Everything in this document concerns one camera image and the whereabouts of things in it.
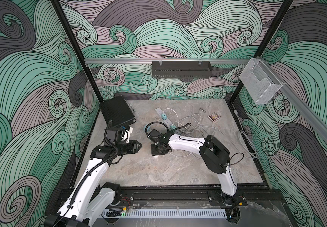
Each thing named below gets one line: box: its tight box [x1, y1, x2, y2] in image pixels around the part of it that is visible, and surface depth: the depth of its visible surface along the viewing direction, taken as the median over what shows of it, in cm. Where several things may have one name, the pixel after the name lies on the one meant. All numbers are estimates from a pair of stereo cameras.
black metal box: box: [99, 95, 137, 128], surface depth 108 cm
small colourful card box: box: [207, 111, 222, 123], surface depth 109 cm
